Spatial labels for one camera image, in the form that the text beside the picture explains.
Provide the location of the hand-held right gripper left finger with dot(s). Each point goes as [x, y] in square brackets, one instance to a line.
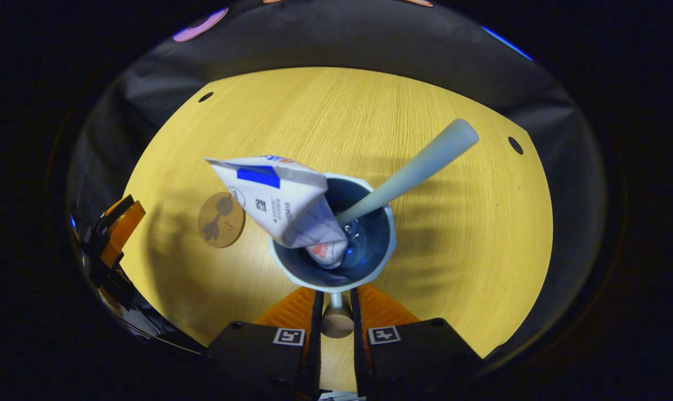
[258, 356]

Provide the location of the round wooden coaster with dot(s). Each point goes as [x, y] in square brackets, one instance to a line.
[220, 220]

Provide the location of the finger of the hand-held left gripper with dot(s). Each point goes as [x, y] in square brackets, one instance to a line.
[122, 231]

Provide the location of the black backdrop cloth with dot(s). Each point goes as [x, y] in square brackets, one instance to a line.
[369, 44]

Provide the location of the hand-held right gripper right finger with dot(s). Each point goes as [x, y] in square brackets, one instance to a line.
[414, 351]

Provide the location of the yellow wooden desktop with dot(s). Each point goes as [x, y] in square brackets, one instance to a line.
[470, 234]

